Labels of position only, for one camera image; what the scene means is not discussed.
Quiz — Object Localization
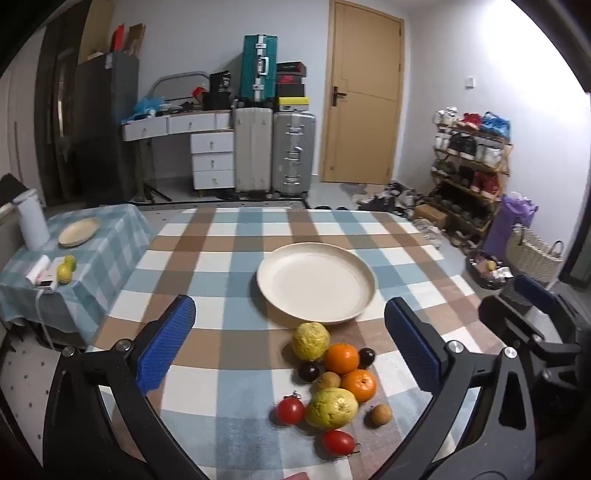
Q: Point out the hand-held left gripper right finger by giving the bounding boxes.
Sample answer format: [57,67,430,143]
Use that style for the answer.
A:
[369,296,539,480]

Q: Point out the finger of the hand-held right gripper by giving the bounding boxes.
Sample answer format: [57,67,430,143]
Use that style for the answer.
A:
[515,274,559,317]
[479,295,544,352]

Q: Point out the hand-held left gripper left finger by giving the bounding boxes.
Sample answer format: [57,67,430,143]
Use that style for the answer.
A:
[42,294,204,480]

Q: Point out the bumpy yellow guava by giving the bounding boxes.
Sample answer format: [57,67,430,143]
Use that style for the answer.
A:
[291,322,331,361]

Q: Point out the large green yellow guava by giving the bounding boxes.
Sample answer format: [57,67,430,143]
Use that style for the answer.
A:
[305,388,359,431]

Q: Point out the large cream plate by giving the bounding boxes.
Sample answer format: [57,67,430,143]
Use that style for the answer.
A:
[257,242,377,323]

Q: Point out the oblong red tomato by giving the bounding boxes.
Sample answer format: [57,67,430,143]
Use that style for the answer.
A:
[322,429,357,457]

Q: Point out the round red tomato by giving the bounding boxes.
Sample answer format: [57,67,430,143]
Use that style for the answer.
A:
[276,396,306,426]

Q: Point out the woven basket bag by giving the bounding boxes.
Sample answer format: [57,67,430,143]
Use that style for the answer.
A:
[505,224,565,289]

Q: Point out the dark basket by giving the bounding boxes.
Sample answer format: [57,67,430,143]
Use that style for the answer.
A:
[465,249,514,291]

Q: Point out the orange tangerine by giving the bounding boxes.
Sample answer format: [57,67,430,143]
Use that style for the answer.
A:
[341,369,378,404]
[324,343,360,375]

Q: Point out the purple bag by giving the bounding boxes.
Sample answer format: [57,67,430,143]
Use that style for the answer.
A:
[485,194,539,259]

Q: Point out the brown blue checked tablecloth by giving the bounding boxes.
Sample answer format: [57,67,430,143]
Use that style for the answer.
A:
[88,205,509,480]

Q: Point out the blue checked side table cloth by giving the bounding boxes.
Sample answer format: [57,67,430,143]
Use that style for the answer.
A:
[0,205,153,333]

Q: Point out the brown cardboard box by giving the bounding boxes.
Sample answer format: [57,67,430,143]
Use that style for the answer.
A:
[413,204,448,229]

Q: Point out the white box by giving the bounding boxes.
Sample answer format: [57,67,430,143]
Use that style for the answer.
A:
[28,255,58,295]

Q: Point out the small cream plate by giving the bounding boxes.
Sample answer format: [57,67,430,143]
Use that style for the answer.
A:
[58,218,101,247]

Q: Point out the pile of slippers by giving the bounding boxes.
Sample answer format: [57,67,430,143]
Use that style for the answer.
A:
[353,181,416,213]

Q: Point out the black tripod stand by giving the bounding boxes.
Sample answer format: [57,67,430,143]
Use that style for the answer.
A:
[129,182,172,204]

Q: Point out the rows of shoes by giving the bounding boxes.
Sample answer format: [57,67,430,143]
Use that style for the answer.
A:
[433,107,511,241]

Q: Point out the white bottle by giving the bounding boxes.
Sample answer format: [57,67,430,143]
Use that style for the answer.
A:
[13,188,49,251]

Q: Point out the white desk with drawers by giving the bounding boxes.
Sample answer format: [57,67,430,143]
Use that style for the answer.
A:
[122,111,236,190]

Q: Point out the beige suitcase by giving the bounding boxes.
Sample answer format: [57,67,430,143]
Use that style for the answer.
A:
[232,106,274,193]

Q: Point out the silver suitcase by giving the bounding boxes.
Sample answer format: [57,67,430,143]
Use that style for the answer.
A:
[272,111,317,195]

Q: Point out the black cabinet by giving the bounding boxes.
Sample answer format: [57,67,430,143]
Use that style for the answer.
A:
[74,51,140,206]

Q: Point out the blue plastic bag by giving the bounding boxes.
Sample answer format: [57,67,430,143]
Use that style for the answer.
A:
[134,96,167,116]

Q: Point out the wooden door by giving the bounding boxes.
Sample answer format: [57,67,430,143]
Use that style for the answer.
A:
[320,0,406,185]

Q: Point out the black red shoebox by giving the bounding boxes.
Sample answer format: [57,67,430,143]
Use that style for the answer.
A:
[276,76,305,99]

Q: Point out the teal suitcase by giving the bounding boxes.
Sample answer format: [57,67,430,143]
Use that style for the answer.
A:
[240,34,278,102]

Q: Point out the cardboard boxes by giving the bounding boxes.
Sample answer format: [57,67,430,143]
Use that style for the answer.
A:
[78,0,146,63]

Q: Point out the grey metal chair frame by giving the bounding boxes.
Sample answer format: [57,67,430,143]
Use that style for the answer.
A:
[152,71,210,100]

